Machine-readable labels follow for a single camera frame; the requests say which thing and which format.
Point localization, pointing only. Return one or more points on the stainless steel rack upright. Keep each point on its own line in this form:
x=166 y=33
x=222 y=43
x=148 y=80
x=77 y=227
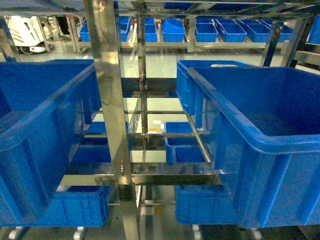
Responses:
x=101 y=22

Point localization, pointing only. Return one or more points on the large blue bin right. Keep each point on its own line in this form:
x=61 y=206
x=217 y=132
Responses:
x=261 y=127

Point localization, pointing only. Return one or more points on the large blue bin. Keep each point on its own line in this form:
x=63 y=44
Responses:
x=46 y=109
x=261 y=127

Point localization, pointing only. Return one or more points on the blue crate lower right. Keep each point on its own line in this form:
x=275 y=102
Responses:
x=204 y=205

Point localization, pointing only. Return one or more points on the blue crate behind right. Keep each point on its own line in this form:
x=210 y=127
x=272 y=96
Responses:
x=186 y=87

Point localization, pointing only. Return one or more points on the white machine in background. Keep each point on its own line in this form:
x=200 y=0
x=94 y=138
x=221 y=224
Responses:
x=26 y=33

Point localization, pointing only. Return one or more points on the large blue bin left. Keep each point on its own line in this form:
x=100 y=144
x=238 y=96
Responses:
x=46 y=109

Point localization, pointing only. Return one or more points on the blue crate lower left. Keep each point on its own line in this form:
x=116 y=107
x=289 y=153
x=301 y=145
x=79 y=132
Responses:
x=78 y=206

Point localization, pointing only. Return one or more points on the small blue bin below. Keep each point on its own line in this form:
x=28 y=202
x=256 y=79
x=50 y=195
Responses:
x=181 y=149

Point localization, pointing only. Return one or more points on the blue crate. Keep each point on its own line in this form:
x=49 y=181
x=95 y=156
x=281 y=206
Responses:
x=186 y=87
x=78 y=206
x=204 y=205

